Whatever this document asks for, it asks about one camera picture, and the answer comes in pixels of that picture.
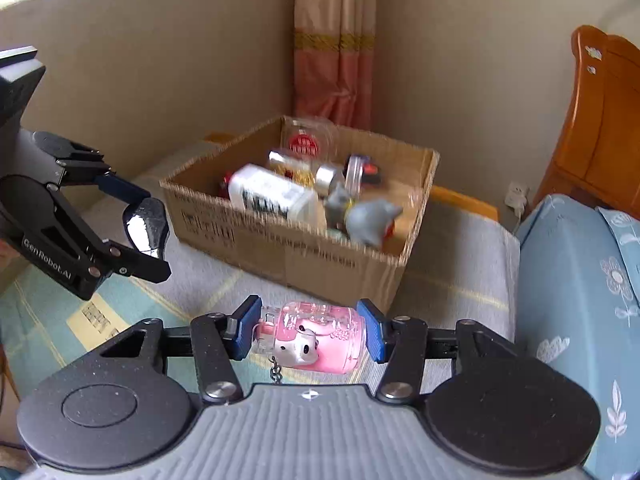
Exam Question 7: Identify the blue floral pillow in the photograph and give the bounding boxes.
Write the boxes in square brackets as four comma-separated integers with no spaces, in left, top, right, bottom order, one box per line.
[598,207,640,264]

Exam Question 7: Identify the white translucent plastic bottle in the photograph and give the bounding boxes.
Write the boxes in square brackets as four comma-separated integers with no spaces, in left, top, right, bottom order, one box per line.
[229,164,319,226]

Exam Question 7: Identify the red toy train car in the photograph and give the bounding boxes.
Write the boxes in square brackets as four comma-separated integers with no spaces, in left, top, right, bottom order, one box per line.
[217,171,233,200]

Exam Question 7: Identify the clear plastic lidded container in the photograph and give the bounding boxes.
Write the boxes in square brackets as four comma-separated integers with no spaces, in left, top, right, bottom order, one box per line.
[281,117,338,162]

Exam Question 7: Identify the checked green grey blanket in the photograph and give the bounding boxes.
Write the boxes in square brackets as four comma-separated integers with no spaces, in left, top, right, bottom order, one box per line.
[0,142,522,411]

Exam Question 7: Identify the black and red toy locomotive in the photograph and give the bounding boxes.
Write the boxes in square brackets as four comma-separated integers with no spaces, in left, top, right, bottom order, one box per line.
[360,156,382,186]

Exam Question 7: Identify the pink curtain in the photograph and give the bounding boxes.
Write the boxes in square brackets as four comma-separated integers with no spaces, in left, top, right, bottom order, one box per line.
[294,0,376,130]

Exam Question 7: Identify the brown cardboard box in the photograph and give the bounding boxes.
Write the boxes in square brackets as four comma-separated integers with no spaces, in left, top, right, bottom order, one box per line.
[160,116,439,312]

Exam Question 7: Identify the pink cartoon keychain bottle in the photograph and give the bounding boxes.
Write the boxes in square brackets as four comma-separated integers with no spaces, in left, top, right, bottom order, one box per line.
[250,301,367,382]

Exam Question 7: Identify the black glossy oval device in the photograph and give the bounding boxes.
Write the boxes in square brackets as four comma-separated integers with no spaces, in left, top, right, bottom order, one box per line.
[122,197,169,260]

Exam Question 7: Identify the glass bottle silver cap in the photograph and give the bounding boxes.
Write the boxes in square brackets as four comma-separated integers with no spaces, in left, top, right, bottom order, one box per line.
[267,148,345,198]

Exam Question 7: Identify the blue floral bed sheet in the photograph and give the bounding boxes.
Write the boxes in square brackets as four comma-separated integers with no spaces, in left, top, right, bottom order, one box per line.
[515,194,640,479]

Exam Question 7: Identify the grey cat figurine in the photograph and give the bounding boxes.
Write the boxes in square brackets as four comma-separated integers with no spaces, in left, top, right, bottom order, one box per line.
[323,185,402,249]

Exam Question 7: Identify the clear plastic jar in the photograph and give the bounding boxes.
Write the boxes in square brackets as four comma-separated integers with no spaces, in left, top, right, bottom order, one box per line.
[344,154,423,207]

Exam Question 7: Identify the wooden bed headboard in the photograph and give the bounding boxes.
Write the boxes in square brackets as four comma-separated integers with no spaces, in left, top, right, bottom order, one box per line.
[530,25,640,218]

